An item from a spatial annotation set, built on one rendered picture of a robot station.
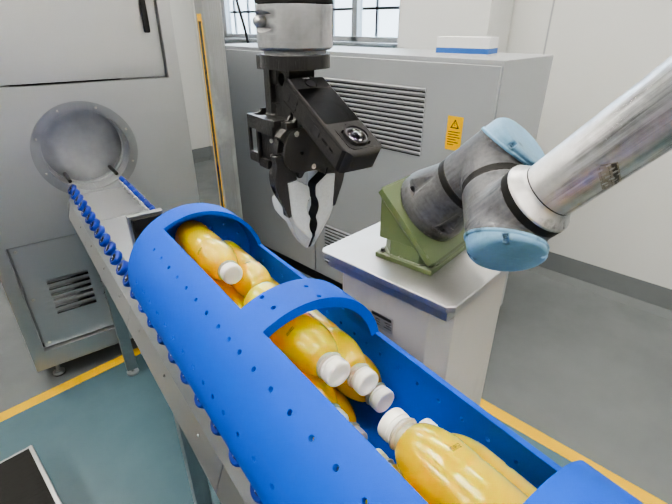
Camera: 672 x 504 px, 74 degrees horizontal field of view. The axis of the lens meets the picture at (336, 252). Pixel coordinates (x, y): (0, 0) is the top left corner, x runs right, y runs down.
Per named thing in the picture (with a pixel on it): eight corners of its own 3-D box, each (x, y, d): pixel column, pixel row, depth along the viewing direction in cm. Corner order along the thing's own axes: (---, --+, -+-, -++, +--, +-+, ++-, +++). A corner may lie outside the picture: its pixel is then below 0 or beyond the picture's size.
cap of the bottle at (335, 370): (347, 361, 61) (355, 368, 59) (329, 383, 60) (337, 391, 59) (333, 350, 58) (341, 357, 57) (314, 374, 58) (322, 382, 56)
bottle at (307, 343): (288, 293, 76) (361, 356, 62) (260, 327, 75) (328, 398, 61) (262, 272, 71) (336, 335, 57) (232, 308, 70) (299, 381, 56)
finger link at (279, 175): (305, 207, 52) (303, 132, 48) (314, 212, 51) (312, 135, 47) (270, 216, 49) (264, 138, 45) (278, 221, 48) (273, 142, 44)
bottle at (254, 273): (240, 263, 102) (284, 302, 88) (210, 273, 99) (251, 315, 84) (236, 235, 99) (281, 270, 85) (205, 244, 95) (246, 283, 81)
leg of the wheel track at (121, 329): (137, 366, 228) (108, 259, 199) (140, 373, 224) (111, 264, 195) (125, 371, 225) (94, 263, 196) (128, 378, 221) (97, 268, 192)
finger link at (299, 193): (288, 233, 57) (284, 162, 53) (313, 250, 53) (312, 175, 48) (266, 239, 55) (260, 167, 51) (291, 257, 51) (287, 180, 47)
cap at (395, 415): (384, 450, 49) (373, 439, 51) (407, 439, 52) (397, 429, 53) (391, 422, 48) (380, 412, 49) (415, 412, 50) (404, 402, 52)
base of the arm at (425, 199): (425, 167, 95) (460, 139, 88) (467, 225, 94) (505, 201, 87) (388, 188, 85) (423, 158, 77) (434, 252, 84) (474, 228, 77)
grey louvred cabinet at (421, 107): (275, 218, 401) (263, 42, 335) (500, 315, 269) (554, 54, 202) (224, 237, 366) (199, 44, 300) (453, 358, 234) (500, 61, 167)
